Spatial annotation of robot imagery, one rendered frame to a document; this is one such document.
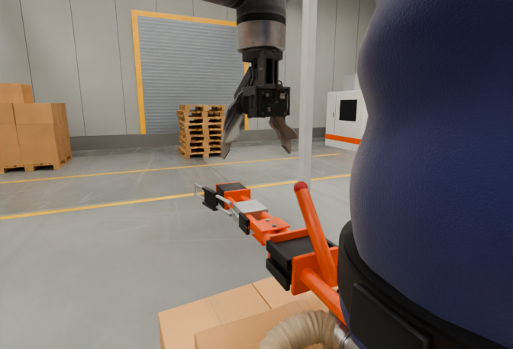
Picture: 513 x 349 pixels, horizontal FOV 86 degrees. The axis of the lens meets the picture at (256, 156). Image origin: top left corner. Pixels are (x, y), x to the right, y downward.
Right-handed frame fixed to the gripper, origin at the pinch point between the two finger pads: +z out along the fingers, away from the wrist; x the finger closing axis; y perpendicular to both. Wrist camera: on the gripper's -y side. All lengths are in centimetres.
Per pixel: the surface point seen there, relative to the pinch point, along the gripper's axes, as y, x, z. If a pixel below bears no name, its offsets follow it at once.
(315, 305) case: 13.2, 6.5, 27.4
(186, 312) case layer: -44, -9, 67
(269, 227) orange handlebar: 7.1, -0.6, 12.6
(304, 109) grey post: -234, 171, -4
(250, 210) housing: -1.9, -0.5, 12.4
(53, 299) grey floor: -160, -81, 122
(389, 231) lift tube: 40.6, -9.7, -3.3
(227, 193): -14.1, -1.9, 12.1
